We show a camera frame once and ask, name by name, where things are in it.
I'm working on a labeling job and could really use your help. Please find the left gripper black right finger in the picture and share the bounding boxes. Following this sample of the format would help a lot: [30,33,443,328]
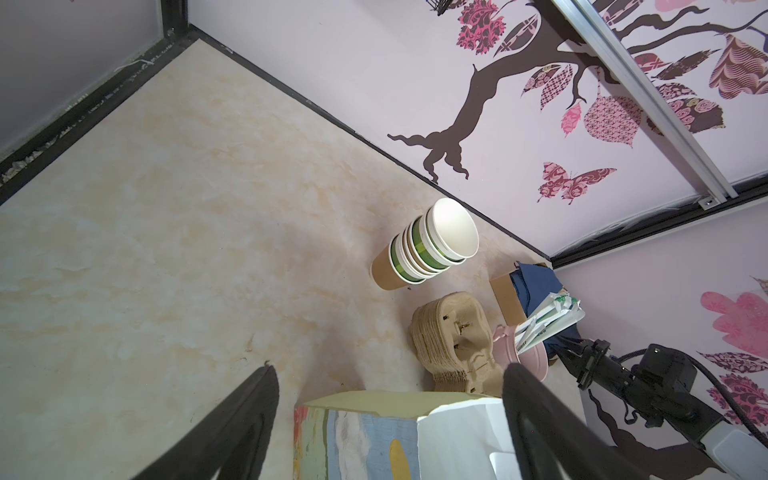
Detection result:
[502,364,647,480]

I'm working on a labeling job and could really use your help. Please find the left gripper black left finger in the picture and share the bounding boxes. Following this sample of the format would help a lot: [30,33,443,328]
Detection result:
[136,363,279,479]

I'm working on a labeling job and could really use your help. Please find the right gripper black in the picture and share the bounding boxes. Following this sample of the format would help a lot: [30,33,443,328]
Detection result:
[557,338,723,444]

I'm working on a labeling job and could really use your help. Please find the paper gift bag with handles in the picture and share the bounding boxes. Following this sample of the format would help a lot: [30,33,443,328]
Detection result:
[293,391,522,480]

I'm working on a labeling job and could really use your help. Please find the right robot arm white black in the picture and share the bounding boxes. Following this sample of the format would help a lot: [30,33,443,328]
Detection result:
[553,336,767,479]

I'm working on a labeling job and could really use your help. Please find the pink bucket straw holder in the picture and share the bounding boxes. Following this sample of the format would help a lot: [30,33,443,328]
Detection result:
[492,325,549,382]

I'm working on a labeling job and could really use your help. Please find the brown pulp cup carrier stack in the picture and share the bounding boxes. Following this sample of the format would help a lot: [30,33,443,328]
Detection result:
[409,292,503,397]

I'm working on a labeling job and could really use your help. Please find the cardboard box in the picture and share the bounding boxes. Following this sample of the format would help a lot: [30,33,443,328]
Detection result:
[490,272,527,327]

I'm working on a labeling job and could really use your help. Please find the dark blue napkins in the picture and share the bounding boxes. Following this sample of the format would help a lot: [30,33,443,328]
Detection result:
[510,263,585,360]

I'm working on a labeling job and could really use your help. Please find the stack of paper cups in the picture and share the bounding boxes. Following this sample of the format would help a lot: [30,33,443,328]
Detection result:
[371,198,479,291]

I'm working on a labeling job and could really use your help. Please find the aluminium rail back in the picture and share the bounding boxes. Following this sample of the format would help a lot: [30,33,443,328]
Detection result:
[553,0,738,210]

